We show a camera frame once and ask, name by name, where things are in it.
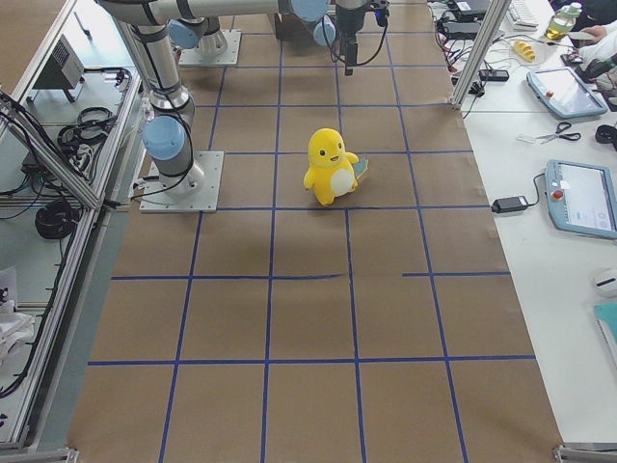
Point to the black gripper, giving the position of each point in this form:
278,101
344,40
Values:
348,24

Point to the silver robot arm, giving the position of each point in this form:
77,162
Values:
149,26
191,21

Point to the yellow plush duck toy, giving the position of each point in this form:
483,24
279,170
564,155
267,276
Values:
333,171

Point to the yellow banana toy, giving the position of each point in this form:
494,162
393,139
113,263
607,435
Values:
524,50

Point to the black power adapter brick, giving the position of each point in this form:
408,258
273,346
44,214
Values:
509,204

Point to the far blue teach pendant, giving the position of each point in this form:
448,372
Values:
564,93

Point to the blue teach pendant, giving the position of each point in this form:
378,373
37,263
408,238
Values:
581,198
564,93

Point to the green tea bottle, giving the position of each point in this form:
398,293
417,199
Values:
563,21

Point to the near blue teach pendant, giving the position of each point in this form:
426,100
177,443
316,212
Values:
581,198

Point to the grey control box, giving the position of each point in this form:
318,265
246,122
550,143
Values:
62,71

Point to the teal notebook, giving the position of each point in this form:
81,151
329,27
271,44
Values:
605,315

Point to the crumpled white paper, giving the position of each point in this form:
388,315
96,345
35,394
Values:
16,328

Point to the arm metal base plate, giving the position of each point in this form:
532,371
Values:
212,48
199,191

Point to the aluminium frame post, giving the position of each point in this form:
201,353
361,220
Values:
492,20

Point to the black handled scissors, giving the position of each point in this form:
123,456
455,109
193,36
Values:
560,132

